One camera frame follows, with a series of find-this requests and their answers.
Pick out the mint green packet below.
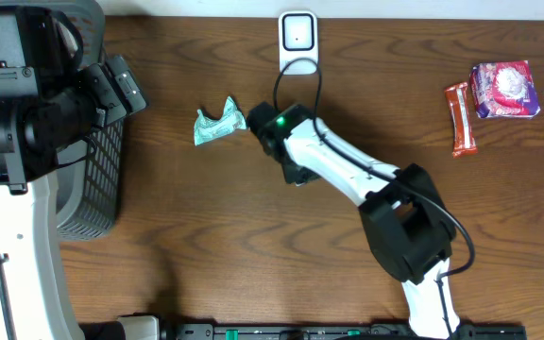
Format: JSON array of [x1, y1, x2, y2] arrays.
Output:
[[194, 96, 247, 145]]

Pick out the orange red bar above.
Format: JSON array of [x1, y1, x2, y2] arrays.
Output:
[[444, 82, 478, 158]]

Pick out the red purple snack pack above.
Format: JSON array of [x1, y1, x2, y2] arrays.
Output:
[[470, 60, 541, 119]]

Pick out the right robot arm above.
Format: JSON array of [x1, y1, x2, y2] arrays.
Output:
[[246, 102, 460, 339]]

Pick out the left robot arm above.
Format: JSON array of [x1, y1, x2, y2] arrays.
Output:
[[0, 1, 162, 339]]

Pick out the white barcode scanner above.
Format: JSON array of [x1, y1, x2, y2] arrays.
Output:
[[278, 10, 319, 76]]

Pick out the grey plastic mesh basket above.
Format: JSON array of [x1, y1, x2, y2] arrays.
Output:
[[0, 1, 145, 240]]

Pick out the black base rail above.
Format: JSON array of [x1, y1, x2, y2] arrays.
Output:
[[77, 313, 529, 340]]

